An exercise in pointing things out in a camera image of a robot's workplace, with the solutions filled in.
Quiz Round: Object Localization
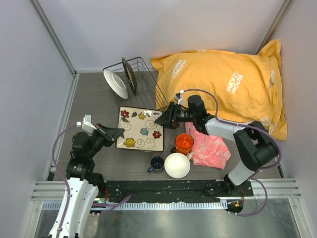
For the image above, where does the green rimmed white plate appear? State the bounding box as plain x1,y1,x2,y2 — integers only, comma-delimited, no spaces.
103,69,128,99

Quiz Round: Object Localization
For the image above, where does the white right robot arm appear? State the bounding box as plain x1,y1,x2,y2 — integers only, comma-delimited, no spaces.
155,95,282,196

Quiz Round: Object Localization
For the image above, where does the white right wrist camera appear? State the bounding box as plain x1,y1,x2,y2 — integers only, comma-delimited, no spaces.
174,90,185,106

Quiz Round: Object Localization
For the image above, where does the pink patterned cloth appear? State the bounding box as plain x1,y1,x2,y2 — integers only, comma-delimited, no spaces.
185,122,231,170

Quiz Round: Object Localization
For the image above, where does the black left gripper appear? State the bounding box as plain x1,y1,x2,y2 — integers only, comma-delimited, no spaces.
86,123,124,159

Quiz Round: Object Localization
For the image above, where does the yellow Mickey Mouse pillow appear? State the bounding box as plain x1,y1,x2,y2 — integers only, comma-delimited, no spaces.
151,39,288,140

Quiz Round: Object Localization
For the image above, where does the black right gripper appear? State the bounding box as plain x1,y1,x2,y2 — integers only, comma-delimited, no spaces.
155,102,196,129

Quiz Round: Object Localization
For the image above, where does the orange glass mug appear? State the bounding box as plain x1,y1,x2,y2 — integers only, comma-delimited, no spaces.
171,133,194,155

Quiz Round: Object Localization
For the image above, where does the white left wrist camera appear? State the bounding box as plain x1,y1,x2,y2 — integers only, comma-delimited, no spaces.
76,115,96,133

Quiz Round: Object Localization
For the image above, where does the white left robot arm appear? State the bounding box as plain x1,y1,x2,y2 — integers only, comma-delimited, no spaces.
49,122,125,238

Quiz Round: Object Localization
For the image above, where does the white slotted cable duct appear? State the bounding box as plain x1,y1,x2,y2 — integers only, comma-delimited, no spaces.
42,200,227,211

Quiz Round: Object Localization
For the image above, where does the brown checkered rim plate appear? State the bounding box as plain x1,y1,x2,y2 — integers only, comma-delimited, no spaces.
122,58,137,95

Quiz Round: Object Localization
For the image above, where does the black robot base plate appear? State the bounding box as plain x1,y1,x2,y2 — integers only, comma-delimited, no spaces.
100,179,254,203

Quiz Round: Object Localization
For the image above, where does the dark blue mug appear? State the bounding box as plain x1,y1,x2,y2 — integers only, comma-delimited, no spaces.
147,156,164,173

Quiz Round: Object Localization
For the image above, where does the square floral plate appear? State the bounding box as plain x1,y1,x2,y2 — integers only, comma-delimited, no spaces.
116,107,164,152

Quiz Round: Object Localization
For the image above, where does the white bowl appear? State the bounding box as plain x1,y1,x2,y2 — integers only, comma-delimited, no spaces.
164,153,191,179

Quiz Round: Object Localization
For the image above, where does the grey wire dish rack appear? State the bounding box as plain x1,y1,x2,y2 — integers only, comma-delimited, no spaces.
103,57,168,111

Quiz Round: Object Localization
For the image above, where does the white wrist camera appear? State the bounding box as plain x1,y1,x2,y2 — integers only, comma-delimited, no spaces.
76,115,96,133
174,90,185,106

